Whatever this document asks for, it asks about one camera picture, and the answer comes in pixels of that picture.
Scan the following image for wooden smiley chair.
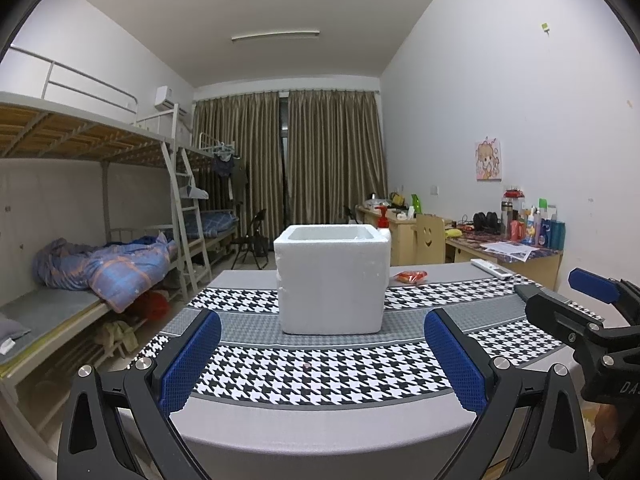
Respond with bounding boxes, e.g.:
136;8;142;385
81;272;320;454
416;214;446;264

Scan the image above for white pump lotion bottle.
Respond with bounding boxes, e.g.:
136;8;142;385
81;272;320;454
376;205;392;240

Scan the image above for metal bunk bed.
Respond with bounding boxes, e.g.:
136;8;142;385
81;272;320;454
1;60;236;406

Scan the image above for wooden desk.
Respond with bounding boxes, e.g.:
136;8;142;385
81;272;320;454
386;209;563;290

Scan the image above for black folding chair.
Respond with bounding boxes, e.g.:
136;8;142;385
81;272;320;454
231;208;269;270

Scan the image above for white air conditioner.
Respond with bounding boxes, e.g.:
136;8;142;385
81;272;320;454
154;86;186;116

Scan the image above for white bed ladder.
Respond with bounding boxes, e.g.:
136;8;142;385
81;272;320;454
160;141;212;301

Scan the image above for black headphones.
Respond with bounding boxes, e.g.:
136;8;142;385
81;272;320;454
473;211;500;235

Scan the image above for white remote control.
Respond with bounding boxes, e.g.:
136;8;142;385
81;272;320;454
470;259;514;280

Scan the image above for red lid jar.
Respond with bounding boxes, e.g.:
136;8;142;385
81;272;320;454
501;188;525;240

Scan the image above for houndstooth table mat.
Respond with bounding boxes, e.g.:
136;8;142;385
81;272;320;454
131;271;606;409

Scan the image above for anime girl poster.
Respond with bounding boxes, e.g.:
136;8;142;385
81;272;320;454
475;138;502;181

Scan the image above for brown curtains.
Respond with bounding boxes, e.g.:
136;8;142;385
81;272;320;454
194;90;388;240

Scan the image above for hanging dark clothes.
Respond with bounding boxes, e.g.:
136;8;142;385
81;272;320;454
213;155;248;205

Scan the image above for ceiling tube light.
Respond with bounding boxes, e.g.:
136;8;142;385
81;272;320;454
230;29;321;43

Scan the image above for white styrofoam box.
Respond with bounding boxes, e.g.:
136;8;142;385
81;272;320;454
273;224;390;336

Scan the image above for blue plaid quilt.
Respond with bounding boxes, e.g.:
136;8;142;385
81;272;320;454
32;234;177;313

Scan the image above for papers on desk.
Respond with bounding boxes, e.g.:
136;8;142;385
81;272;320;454
480;242;538;262

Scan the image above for red snack packet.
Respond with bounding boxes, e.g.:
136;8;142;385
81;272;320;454
393;270;427;285

